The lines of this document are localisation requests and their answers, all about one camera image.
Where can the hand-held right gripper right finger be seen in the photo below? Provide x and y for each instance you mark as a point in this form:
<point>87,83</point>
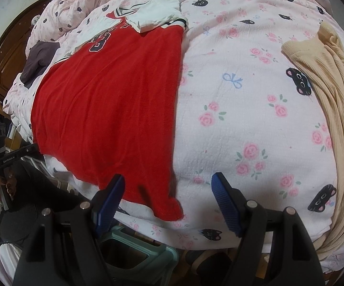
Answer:
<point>225,202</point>

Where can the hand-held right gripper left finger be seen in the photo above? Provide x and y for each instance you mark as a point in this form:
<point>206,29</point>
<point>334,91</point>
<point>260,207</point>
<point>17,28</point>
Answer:
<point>109,202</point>

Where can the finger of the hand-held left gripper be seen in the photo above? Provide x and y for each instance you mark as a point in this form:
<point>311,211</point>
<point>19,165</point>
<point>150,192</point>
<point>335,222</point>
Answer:
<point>27,150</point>

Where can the red and white jersey shirt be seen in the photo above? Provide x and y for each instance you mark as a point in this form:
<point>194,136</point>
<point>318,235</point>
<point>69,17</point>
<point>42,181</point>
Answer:
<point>106,101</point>

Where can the white plastic drawer unit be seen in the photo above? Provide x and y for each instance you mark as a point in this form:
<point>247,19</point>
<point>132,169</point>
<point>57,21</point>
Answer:
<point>39,162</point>

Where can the green plastic stool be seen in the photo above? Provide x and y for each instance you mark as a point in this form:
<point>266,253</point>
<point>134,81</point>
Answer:
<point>160,253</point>

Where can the dark wooden headboard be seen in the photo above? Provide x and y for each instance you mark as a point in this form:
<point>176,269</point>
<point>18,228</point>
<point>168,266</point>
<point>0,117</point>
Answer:
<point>8,56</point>

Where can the dark grey cloth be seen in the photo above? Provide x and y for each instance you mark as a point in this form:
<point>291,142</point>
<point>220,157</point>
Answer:
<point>37,62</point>

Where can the pink cat print bed sheet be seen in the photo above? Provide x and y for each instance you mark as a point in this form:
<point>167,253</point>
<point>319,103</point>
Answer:
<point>234,110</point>

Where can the beige ribbed knit sweater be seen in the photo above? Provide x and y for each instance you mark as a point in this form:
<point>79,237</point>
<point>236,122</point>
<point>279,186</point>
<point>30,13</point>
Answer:
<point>333,95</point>

